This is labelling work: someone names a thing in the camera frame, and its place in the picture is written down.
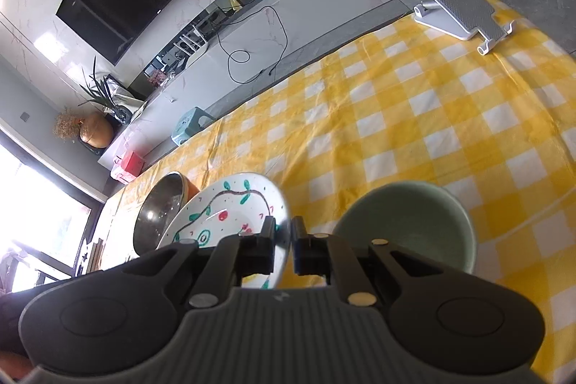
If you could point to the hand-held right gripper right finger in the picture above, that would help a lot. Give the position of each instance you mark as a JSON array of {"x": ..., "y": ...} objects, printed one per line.
[{"x": 295, "y": 249}]

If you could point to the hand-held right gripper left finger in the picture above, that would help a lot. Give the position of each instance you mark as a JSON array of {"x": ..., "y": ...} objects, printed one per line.
[{"x": 269, "y": 247}]

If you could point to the white painted plate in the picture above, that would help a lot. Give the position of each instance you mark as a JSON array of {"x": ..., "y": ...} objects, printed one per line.
[{"x": 234, "y": 204}]

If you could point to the green ceramic bowl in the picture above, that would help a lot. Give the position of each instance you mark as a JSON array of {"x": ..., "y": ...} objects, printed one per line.
[{"x": 405, "y": 213}]

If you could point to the stainless steel bowl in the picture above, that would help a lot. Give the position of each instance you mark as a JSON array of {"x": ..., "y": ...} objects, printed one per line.
[{"x": 157, "y": 217}]

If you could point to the small green plastic stool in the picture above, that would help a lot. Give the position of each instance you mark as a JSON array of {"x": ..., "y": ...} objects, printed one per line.
[{"x": 191, "y": 124}]

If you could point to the red box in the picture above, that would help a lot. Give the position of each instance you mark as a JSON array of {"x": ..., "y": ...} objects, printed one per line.
[{"x": 130, "y": 164}]

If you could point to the yellow checked tablecloth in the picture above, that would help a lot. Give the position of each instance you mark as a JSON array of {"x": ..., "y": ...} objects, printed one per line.
[{"x": 405, "y": 118}]

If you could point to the dried flower bunch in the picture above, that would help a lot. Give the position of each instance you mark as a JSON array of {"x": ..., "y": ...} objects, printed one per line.
[{"x": 66, "y": 125}]

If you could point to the golden vase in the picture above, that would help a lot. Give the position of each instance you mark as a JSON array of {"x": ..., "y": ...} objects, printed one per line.
[{"x": 96, "y": 131}]

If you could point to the white router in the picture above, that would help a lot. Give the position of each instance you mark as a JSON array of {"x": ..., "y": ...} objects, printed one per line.
[{"x": 193, "y": 42}]

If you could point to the green aloe plant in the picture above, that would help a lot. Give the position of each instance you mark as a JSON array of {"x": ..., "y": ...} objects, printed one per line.
[{"x": 100, "y": 89}]

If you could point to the white grey phone stand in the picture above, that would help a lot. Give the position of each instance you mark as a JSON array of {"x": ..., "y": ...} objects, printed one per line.
[{"x": 468, "y": 10}]

